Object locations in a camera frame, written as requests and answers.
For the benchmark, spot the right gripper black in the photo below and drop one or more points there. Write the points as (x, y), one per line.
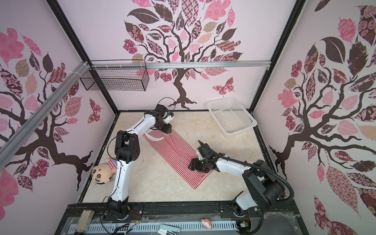
(200, 161)

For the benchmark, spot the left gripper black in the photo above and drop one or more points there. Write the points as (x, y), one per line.
(167, 128)

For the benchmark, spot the red white striped tank top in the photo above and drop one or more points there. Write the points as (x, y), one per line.
(177, 153)

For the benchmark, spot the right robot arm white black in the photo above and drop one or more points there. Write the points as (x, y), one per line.
(263, 187)

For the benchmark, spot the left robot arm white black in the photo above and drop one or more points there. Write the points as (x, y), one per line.
(127, 151)

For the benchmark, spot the white plastic laundry basket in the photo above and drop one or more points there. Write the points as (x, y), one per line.
(230, 116)

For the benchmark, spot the red white small toy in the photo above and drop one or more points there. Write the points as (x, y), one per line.
(206, 223)

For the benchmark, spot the plush doll blue hat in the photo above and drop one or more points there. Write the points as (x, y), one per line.
(103, 173)

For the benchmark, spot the beige box on base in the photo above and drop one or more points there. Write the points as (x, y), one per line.
(84, 222)

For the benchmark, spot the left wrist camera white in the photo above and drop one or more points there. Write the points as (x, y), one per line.
(163, 114)

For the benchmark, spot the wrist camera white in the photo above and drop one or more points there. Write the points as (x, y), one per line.
(205, 153)
(163, 114)

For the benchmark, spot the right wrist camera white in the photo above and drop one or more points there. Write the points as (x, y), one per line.
(205, 153)

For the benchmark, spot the black wire mesh basket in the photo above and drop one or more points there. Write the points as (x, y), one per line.
(116, 75)

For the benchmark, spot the white device on duct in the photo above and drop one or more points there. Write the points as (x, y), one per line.
(168, 230)

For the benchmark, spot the white slotted cable duct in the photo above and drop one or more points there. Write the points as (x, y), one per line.
(154, 227)

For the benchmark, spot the aluminium rail back wall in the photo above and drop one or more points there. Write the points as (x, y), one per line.
(182, 65)

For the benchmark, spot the aluminium rail wall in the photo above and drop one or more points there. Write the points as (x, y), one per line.
(9, 149)
(182, 65)

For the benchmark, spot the aluminium rail left wall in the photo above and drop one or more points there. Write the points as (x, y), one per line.
(9, 149)

